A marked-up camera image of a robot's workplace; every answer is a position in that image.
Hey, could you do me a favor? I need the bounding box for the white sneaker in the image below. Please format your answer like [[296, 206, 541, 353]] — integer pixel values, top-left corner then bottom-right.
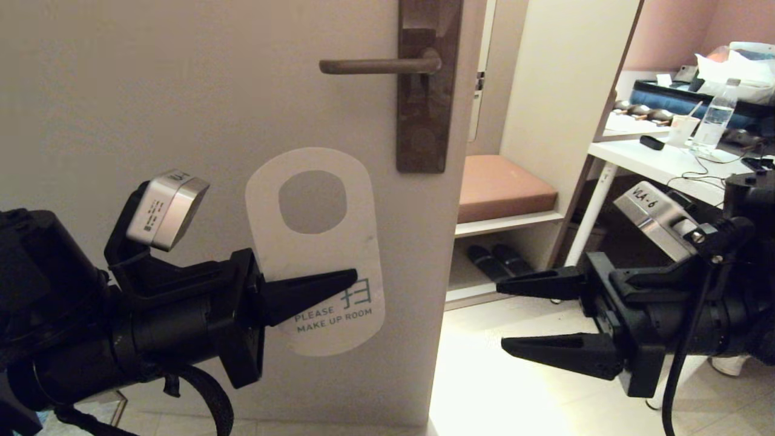
[[711, 354, 751, 377]]

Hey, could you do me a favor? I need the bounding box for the brown metal door handle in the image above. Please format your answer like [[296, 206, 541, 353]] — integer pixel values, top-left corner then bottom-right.
[[319, 48, 443, 76]]

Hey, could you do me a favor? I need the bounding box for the white shelf bench unit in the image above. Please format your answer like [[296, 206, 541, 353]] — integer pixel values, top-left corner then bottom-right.
[[445, 0, 644, 312]]

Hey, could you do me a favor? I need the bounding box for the dark blue tray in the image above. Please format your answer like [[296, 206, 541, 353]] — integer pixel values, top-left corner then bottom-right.
[[628, 82, 775, 131]]

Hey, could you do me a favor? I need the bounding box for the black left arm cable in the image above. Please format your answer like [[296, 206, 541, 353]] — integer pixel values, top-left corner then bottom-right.
[[51, 362, 235, 436]]

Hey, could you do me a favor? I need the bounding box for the white paper sheet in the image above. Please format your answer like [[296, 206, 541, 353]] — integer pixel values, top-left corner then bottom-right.
[[605, 112, 670, 137]]

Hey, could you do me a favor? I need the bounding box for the beige room door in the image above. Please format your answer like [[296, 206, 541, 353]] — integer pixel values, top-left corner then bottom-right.
[[0, 0, 485, 428]]

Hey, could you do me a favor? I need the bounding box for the white plastic bag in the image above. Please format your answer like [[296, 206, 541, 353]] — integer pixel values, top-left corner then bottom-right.
[[693, 44, 775, 108]]

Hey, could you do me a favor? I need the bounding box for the white paper cup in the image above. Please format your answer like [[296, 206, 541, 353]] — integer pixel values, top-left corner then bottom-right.
[[664, 103, 701, 150]]

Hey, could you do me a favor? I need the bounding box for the blue and white door hanger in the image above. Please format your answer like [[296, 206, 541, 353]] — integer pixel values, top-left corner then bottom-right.
[[245, 147, 386, 358]]

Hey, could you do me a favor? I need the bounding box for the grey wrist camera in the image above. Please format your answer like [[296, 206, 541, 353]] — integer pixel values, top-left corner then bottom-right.
[[126, 170, 210, 253], [613, 180, 706, 262]]

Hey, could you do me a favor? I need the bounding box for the clear plastic water bottle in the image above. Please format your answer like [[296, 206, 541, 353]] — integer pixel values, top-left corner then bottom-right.
[[689, 79, 740, 155]]

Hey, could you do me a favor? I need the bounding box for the black earphone cable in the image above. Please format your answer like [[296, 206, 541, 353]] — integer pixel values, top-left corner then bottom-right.
[[681, 148, 751, 194]]

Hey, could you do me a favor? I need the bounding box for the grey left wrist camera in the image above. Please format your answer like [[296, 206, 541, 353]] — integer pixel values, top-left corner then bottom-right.
[[126, 170, 210, 253]]

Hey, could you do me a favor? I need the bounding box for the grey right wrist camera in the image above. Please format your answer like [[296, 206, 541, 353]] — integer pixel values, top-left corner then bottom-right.
[[613, 180, 706, 262]]

